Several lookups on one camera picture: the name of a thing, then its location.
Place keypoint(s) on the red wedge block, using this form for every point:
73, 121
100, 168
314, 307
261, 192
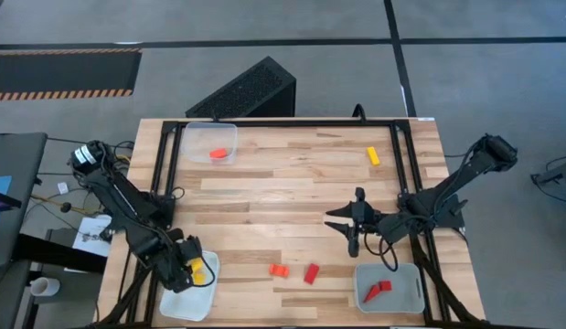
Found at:
371, 293

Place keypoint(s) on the white rectangular tray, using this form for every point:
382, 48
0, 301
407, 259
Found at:
191, 304

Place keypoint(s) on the white printed paper sheet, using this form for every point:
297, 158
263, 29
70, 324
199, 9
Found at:
92, 240

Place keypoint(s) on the red rectangular block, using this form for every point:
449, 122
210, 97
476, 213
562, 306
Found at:
311, 273

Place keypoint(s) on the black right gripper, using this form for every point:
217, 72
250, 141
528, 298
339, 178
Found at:
365, 217

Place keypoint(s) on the clear plastic container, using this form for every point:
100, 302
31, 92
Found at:
205, 139

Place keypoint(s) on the black metal table frame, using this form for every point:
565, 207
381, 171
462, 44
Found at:
287, 123

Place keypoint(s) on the black perforated case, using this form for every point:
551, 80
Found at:
250, 91

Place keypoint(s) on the white cup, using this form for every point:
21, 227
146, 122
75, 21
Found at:
45, 286

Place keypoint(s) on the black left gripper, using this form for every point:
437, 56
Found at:
189, 250

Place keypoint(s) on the yellow rectangular block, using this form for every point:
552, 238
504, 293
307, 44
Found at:
373, 156

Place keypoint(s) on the orange rectangular block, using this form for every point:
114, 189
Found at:
218, 153
279, 270

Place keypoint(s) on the dark grey cabinet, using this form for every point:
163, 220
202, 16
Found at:
3, 297

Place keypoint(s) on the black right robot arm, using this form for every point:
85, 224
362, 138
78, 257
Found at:
465, 171

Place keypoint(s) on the grey plastic bin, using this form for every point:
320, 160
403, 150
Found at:
401, 297

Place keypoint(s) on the small white tag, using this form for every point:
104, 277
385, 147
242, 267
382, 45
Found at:
62, 187

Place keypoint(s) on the red cube block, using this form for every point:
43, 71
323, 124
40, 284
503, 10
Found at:
385, 285

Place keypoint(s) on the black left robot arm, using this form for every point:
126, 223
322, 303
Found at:
127, 201

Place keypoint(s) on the dark grey side desk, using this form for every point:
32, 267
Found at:
17, 155

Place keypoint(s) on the black hazard-striped floor mat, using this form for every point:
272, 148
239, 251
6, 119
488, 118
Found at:
63, 71

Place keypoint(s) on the yellow cylinder block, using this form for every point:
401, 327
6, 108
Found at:
197, 264

